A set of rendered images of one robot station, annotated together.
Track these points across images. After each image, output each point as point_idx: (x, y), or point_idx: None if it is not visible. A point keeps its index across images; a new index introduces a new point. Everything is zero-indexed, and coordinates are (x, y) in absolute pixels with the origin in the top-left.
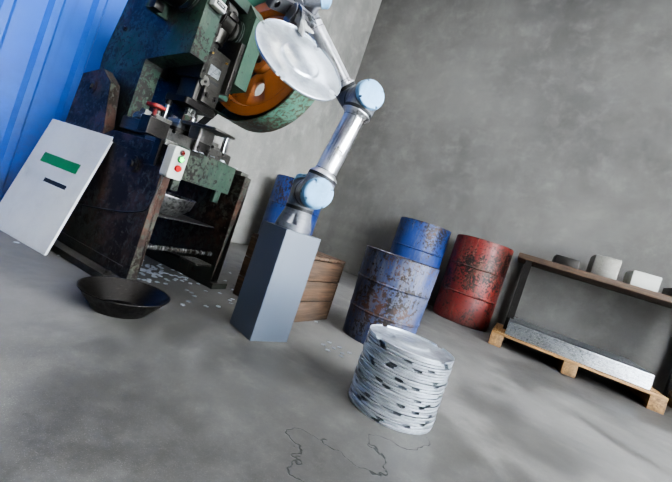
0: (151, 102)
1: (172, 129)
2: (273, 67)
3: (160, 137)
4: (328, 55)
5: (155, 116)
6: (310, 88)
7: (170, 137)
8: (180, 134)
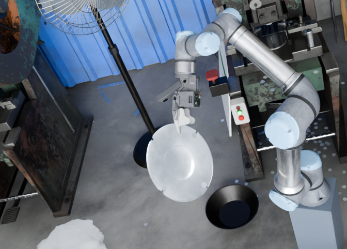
0: (206, 76)
1: (243, 65)
2: (158, 184)
3: (225, 93)
4: (256, 66)
5: (214, 82)
6: (184, 190)
7: (246, 71)
8: (253, 63)
